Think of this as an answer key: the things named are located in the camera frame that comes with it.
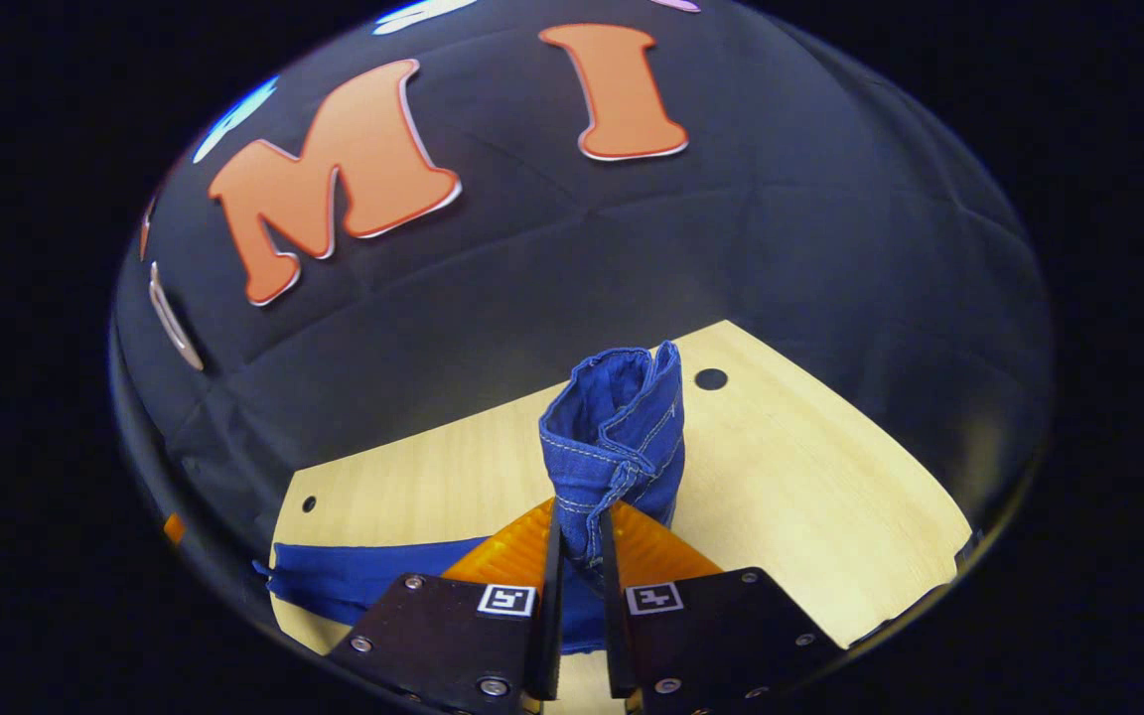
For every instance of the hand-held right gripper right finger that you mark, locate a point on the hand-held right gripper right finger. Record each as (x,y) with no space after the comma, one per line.
(616,626)

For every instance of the black backdrop cloth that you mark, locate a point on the black backdrop cloth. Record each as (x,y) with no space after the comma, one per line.
(731,248)

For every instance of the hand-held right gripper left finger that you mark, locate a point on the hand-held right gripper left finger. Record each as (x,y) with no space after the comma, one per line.
(546,616)

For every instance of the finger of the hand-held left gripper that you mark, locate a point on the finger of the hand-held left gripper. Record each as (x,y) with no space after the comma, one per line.
(174,528)

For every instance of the blue denim jeans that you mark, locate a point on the blue denim jeans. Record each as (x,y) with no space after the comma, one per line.
(612,437)

